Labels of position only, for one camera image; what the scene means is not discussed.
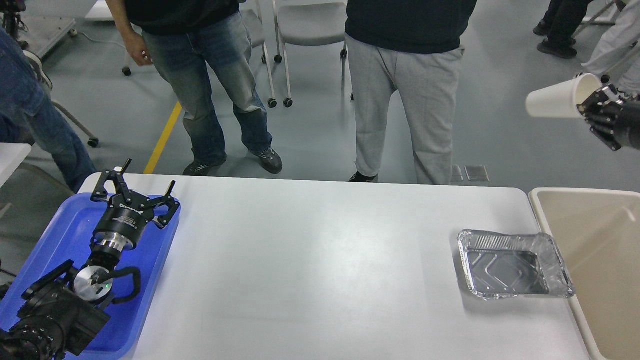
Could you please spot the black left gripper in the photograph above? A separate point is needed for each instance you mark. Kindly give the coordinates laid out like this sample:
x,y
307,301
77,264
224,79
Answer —
x,y
123,218

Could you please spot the person in black trousers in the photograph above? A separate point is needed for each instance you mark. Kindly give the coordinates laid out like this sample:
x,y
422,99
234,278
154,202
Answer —
x,y
561,20

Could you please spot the grey chair on castors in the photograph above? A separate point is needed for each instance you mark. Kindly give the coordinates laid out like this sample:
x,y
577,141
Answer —
x,y
306,25

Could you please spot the person in blue jeans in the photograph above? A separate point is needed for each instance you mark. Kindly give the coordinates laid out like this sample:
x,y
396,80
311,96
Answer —
x,y
184,40

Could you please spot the grey metal cart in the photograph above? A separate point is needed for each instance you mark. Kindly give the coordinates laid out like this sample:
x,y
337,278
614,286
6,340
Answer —
x,y
35,25

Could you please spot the white side table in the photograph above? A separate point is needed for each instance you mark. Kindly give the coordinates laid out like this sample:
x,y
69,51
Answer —
x,y
11,156

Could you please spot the aluminium foil tray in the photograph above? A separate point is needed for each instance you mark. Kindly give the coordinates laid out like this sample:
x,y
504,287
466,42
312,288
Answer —
x,y
502,266

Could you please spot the blue plastic tray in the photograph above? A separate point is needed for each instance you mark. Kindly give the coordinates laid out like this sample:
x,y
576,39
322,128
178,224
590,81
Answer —
x,y
68,237

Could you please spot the person in white trousers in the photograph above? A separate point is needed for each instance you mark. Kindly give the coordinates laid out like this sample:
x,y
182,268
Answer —
x,y
613,45

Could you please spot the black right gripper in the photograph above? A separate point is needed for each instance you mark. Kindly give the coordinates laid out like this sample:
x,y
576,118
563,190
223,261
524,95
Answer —
x,y
614,120

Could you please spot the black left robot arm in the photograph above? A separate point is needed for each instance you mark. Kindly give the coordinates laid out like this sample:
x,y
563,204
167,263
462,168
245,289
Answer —
x,y
87,287

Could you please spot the beige plastic bin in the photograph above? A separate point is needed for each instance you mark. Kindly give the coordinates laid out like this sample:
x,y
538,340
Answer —
x,y
598,234

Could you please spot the white paper cup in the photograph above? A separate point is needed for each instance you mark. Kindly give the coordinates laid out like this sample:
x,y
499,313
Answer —
x,y
562,100

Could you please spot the person in grey sweatpants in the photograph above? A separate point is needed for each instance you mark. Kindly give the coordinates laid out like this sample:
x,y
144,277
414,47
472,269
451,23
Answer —
x,y
412,47

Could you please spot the person in jeans at left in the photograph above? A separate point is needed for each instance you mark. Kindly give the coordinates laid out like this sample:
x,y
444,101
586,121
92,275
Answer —
x,y
28,114

